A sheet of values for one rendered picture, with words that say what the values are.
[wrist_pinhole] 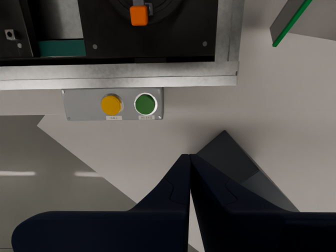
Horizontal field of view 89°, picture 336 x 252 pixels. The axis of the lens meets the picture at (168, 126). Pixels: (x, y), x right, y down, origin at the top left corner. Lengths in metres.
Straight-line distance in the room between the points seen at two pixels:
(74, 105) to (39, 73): 0.09
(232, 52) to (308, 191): 0.51
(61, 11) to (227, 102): 0.42
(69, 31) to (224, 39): 0.31
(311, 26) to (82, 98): 0.42
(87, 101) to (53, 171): 1.55
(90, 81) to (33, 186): 1.80
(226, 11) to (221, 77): 0.11
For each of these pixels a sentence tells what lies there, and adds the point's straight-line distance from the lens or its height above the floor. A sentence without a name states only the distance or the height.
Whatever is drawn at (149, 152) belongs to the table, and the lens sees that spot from 0.51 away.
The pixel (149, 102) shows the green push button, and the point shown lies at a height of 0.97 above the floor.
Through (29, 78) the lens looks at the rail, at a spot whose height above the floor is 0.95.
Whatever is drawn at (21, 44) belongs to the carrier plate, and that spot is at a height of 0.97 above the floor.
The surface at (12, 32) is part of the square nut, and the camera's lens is 0.44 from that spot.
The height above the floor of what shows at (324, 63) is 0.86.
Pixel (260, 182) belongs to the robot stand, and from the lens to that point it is 0.35.
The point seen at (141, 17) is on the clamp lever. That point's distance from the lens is 0.25.
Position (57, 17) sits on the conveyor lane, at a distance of 0.47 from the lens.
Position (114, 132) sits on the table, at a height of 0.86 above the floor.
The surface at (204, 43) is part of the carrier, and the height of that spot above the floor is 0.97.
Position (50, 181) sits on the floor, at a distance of 1.98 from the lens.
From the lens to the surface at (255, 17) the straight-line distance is 0.50.
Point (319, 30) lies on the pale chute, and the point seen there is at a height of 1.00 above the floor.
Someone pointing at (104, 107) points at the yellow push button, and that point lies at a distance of 0.37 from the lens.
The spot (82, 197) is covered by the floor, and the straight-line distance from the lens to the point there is 1.95.
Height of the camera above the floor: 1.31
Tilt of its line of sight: 71 degrees down
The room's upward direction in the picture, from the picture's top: 176 degrees counter-clockwise
